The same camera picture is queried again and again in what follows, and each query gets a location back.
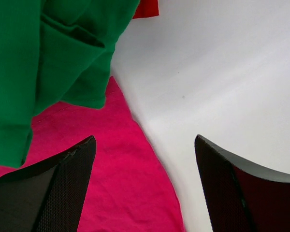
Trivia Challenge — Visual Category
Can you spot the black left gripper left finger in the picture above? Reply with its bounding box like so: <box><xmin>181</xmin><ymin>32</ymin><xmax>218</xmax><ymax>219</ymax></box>
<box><xmin>0</xmin><ymin>136</ymin><xmax>96</xmax><ymax>232</ymax></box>

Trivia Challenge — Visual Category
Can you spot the green folded t shirt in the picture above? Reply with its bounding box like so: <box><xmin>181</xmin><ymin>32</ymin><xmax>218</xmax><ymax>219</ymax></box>
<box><xmin>0</xmin><ymin>0</ymin><xmax>139</xmax><ymax>168</ymax></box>

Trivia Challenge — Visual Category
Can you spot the crimson t shirt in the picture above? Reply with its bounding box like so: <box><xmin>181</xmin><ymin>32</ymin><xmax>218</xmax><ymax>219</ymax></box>
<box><xmin>0</xmin><ymin>79</ymin><xmax>185</xmax><ymax>232</ymax></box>

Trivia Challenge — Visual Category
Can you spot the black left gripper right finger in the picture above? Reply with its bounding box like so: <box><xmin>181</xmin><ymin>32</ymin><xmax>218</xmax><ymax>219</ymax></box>
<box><xmin>195</xmin><ymin>135</ymin><xmax>290</xmax><ymax>232</ymax></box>

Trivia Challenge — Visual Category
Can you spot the red folded t shirt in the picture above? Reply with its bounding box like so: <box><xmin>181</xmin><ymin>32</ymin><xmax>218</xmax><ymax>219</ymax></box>
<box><xmin>133</xmin><ymin>0</ymin><xmax>159</xmax><ymax>19</ymax></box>

